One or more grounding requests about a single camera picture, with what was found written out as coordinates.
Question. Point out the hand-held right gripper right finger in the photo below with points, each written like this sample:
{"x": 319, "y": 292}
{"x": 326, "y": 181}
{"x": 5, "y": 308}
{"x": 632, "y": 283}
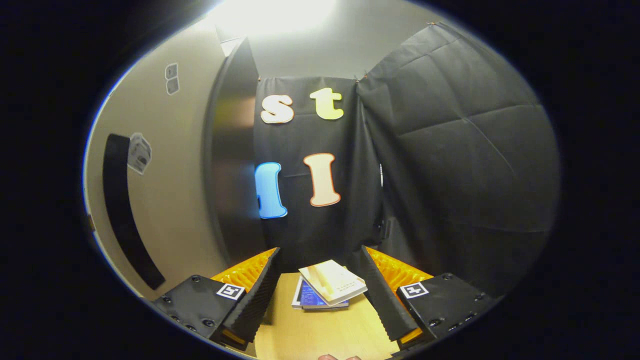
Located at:
{"x": 385, "y": 295}

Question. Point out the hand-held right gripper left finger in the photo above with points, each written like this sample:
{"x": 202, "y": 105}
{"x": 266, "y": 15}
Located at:
{"x": 260, "y": 295}

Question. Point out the grey shoe cabinet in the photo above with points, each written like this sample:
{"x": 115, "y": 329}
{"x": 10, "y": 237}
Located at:
{"x": 232, "y": 165}

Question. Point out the blue cover book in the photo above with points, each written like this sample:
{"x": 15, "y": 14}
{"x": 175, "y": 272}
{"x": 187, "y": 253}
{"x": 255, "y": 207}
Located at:
{"x": 310, "y": 297}

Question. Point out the cream book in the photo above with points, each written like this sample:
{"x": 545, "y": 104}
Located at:
{"x": 335, "y": 282}

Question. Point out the black backdrop cloth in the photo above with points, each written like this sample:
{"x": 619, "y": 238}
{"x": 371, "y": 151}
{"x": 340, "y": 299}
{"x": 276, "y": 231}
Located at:
{"x": 300, "y": 230}

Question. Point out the black quilted cloth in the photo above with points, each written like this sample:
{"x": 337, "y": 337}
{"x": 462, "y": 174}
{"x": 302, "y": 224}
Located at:
{"x": 465, "y": 165}

